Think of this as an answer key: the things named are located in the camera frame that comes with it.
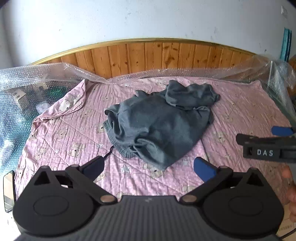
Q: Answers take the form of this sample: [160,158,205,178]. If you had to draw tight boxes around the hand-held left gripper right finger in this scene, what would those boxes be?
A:
[180,157,263,204]

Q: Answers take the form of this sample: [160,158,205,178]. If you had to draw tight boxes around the grey sweatpants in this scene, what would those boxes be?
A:
[103,80,221,171]

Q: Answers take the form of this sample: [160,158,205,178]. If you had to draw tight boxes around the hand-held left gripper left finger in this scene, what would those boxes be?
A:
[33,156,117,205]

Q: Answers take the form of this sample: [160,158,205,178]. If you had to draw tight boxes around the teal striped cloth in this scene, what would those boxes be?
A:
[280,27,292,62]

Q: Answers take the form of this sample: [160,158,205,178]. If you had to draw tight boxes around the person's right hand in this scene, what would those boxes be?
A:
[281,166,296,223]

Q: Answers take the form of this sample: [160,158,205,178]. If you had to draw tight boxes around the clear bubble wrap sheet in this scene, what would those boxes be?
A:
[0,53,296,167]

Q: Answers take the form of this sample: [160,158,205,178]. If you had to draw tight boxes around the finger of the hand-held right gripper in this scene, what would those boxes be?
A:
[271,126,295,138]

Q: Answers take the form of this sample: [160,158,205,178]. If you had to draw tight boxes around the pink printed blanket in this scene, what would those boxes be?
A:
[14,76,294,209]

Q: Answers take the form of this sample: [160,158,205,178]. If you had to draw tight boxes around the wooden headboard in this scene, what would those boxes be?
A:
[30,38,262,79]

